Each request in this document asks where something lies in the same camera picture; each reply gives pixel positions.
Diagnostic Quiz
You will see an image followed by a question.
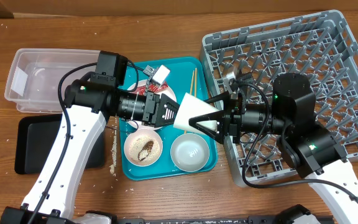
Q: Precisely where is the teal serving tray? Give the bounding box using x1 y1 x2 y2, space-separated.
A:
119 57 218 180

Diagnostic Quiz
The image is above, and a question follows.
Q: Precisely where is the brown food scrap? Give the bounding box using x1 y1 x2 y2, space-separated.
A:
137 141 154 161

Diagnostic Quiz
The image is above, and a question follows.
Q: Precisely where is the white round plate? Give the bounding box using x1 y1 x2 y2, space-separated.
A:
127 80 177 131

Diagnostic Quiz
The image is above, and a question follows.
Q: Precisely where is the red foil wrapper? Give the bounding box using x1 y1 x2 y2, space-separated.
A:
135 80 168 95

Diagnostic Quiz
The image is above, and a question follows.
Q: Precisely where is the black plastic tray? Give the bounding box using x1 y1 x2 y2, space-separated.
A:
14 113 106 175

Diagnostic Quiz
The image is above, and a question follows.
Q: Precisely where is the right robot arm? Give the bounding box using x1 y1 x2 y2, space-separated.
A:
189 73 358 223

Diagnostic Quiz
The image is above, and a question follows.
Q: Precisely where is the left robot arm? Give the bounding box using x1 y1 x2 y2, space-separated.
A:
0 51 180 223

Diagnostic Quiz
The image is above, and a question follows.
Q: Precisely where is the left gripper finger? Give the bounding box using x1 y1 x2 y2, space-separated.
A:
158 93 180 112
157 109 177 127

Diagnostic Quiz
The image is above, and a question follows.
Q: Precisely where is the grey dishwasher rack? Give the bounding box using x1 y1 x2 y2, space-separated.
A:
199 9 358 187

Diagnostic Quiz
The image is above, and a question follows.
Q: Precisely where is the pink bowl with rice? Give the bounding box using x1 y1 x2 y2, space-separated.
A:
124 129 163 167

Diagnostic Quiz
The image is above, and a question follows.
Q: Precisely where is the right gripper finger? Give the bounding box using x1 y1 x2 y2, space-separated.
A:
189 111 229 144
204 91 231 109

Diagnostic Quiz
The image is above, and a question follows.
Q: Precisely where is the clear plastic storage bin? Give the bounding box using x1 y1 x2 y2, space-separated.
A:
4 48 99 113

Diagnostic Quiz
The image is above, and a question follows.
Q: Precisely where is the grey round bowl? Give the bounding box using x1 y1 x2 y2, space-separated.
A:
170 133 210 172

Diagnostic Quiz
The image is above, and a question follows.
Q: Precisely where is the right wooden chopstick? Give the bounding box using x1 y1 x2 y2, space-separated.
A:
193 68 198 97

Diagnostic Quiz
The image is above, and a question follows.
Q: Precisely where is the wooden chopstick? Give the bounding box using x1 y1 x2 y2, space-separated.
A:
193 68 198 97
189 70 195 95

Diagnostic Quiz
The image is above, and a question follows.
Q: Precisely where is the white paper cup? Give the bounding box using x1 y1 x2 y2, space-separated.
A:
173 93 219 135

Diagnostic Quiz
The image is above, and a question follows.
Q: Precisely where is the left wooden chopstick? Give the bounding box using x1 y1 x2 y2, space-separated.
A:
189 70 195 95

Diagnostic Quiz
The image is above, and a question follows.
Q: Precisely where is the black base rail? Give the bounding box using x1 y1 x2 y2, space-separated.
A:
0 203 335 224

